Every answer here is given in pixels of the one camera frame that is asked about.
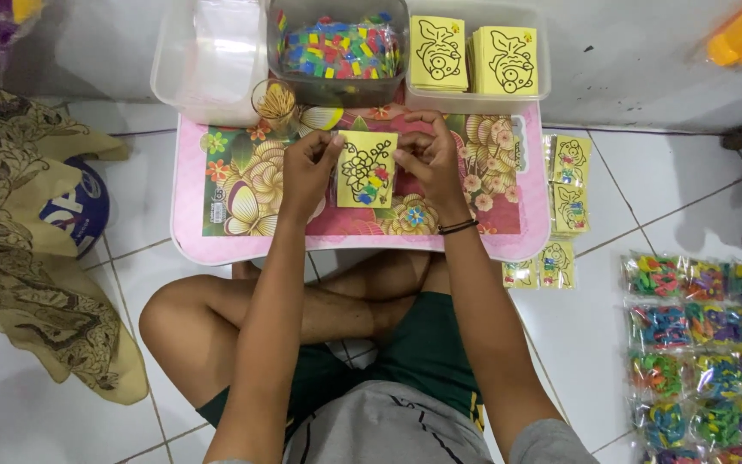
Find person's right hand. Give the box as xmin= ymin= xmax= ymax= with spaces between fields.
xmin=392 ymin=110 xmax=474 ymax=226

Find person's left hand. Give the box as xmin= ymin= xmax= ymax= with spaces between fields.
xmin=279 ymin=130 xmax=347 ymax=222

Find yellow flower card packet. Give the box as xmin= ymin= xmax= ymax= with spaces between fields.
xmin=332 ymin=129 xmax=400 ymax=210

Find black wrist band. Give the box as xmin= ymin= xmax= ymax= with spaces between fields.
xmin=437 ymin=218 xmax=480 ymax=236

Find clear drinking glass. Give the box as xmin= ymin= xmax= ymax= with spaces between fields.
xmin=251 ymin=79 xmax=300 ymax=138

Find clear container of cards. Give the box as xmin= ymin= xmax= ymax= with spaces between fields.
xmin=404 ymin=0 xmax=552 ymax=117

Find bundle of wooden toothpicks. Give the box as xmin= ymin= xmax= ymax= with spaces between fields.
xmin=258 ymin=84 xmax=296 ymax=121

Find clear container of sachets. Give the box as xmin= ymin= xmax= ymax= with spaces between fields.
xmin=265 ymin=0 xmax=411 ymax=109

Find person's right leg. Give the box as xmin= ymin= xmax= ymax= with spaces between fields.
xmin=232 ymin=249 xmax=453 ymax=305

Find person's leg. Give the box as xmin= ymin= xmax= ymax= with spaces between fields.
xmin=138 ymin=274 xmax=411 ymax=411
xmin=232 ymin=249 xmax=453 ymax=305

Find stack of yellow fish cards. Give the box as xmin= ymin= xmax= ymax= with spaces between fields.
xmin=468 ymin=26 xmax=539 ymax=98
xmin=409 ymin=15 xmax=470 ymax=92

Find packed yellow animal card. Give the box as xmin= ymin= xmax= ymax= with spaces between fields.
xmin=547 ymin=133 xmax=594 ymax=188
xmin=538 ymin=240 xmax=577 ymax=290
xmin=549 ymin=182 xmax=592 ymax=237
xmin=502 ymin=256 xmax=541 ymax=290

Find pink floral lap table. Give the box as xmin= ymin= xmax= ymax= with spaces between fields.
xmin=170 ymin=97 xmax=552 ymax=267

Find pile of coloured sand sachets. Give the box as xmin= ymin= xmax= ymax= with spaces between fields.
xmin=274 ymin=12 xmax=404 ymax=81

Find empty clear plastic container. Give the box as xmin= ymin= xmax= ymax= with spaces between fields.
xmin=150 ymin=0 xmax=270 ymax=128

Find green shorts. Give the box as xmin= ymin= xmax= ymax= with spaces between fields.
xmin=195 ymin=291 xmax=485 ymax=446

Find person's left leg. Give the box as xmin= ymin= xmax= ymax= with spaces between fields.
xmin=138 ymin=274 xmax=411 ymax=411

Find blue and white ball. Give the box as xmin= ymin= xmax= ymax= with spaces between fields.
xmin=39 ymin=156 xmax=112 ymax=260

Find grey shirt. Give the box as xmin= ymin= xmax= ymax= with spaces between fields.
xmin=207 ymin=380 xmax=601 ymax=464

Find brown batik cloth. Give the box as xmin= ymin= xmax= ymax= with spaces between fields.
xmin=0 ymin=64 xmax=150 ymax=407

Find group of colourful toy packets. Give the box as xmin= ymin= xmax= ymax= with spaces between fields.
xmin=621 ymin=251 xmax=742 ymax=464

